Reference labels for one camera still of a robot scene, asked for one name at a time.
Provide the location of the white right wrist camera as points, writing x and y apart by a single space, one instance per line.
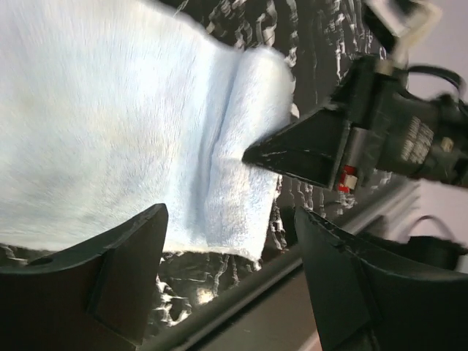
400 24

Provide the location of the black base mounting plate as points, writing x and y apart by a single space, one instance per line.
210 301

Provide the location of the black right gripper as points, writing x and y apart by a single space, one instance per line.
391 129

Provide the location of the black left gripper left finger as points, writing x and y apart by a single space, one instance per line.
95 295

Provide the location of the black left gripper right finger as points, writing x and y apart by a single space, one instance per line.
368 293

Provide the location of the light blue towel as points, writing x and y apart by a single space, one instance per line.
109 107

